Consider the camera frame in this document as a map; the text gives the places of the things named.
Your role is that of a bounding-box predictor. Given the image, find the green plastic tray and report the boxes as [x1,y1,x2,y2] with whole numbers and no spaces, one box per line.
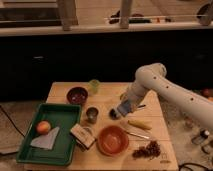
[16,103,81,166]

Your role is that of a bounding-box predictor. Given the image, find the blue sponge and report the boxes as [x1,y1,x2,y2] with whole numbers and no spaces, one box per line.
[117,100,131,117]

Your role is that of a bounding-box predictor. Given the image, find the metal knife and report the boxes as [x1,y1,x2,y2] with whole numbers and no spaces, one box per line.
[124,130,150,140]

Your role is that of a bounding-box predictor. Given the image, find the black cable left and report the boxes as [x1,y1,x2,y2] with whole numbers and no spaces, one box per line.
[0,104,26,139]

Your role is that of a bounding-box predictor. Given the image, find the wooden block brush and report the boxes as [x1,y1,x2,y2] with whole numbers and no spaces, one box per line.
[70,124,95,149]

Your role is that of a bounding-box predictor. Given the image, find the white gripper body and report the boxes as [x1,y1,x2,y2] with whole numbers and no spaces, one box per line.
[121,85,147,113]

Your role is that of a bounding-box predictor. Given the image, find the grey folded cloth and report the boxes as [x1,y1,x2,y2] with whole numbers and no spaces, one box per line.
[30,127,60,150]

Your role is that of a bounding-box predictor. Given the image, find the red peach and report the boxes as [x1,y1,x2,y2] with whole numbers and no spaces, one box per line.
[36,121,51,135]

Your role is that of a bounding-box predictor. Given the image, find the bunch of dark grapes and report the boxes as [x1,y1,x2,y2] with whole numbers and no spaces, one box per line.
[132,141,161,158]

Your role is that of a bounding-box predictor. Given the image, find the orange-red bowl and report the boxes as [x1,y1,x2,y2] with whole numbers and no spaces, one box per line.
[97,125,129,156]

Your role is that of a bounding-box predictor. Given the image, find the metal cup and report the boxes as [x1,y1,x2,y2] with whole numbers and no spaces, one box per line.
[86,107,99,124]

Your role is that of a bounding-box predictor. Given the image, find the dark maroon bowl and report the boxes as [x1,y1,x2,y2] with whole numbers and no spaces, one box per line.
[66,87,88,106]

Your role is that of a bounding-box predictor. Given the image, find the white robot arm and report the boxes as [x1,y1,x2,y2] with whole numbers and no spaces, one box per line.
[117,63,213,131]

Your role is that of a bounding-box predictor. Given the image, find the green plastic cup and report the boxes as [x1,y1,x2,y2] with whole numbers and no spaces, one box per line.
[89,79,100,94]

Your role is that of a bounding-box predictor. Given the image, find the spice jar with black cap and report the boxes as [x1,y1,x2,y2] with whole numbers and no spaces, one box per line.
[191,130,210,145]

